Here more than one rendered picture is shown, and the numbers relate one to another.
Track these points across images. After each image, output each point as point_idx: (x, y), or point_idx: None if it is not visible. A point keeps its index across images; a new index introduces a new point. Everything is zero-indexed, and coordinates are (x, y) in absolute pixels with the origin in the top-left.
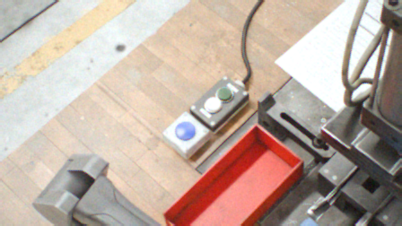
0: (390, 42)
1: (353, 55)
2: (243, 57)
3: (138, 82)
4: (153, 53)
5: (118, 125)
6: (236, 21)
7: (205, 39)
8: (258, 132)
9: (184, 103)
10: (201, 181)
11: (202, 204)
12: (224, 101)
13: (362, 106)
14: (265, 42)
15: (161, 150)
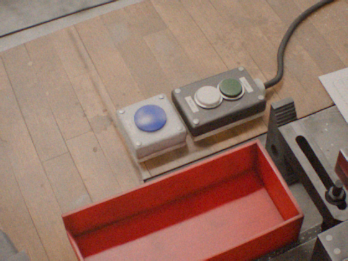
0: None
1: None
2: (278, 56)
3: (121, 41)
4: (159, 14)
5: (68, 86)
6: (285, 13)
7: (235, 18)
8: (258, 155)
9: (170, 86)
10: (138, 195)
11: (130, 230)
12: (226, 98)
13: None
14: (314, 50)
15: (108, 137)
